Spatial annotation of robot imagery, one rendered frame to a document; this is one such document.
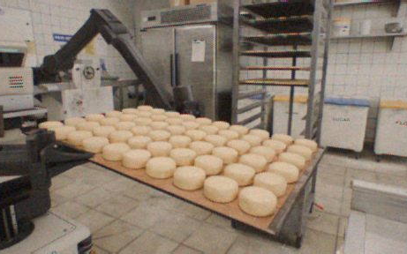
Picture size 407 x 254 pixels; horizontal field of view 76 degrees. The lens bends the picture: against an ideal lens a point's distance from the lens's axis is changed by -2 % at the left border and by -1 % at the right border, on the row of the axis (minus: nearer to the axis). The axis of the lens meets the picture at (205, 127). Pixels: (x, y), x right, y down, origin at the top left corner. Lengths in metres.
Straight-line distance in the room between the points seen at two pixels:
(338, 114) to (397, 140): 0.71
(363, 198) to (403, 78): 3.78
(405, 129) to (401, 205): 3.15
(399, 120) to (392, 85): 0.75
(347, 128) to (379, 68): 1.03
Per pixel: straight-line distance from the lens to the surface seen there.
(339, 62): 4.36
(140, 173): 0.46
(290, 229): 1.85
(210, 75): 3.92
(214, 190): 0.38
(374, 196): 0.67
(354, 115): 3.74
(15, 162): 0.55
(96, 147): 0.55
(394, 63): 4.37
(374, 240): 0.60
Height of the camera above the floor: 1.14
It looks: 13 degrees down
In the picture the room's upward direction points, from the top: straight up
